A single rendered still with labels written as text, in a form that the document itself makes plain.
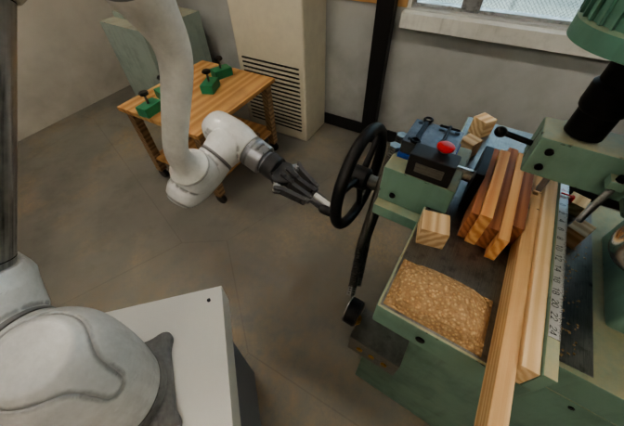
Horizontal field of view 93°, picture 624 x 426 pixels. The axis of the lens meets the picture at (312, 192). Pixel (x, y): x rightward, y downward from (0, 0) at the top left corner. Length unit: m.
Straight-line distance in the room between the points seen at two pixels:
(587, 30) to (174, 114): 0.65
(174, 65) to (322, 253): 1.19
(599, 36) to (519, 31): 1.34
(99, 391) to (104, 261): 1.41
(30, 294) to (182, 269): 1.08
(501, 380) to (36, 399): 0.53
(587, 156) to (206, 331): 0.74
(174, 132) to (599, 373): 0.87
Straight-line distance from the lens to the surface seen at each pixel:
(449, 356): 0.53
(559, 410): 0.83
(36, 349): 0.52
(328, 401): 1.36
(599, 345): 0.74
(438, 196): 0.59
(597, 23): 0.50
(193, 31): 2.56
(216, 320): 0.74
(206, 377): 0.71
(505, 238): 0.55
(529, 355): 0.48
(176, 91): 0.65
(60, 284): 1.95
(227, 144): 0.84
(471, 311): 0.49
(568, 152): 0.59
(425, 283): 0.48
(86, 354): 0.51
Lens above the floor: 1.35
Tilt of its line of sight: 47 degrees down
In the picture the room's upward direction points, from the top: 1 degrees counter-clockwise
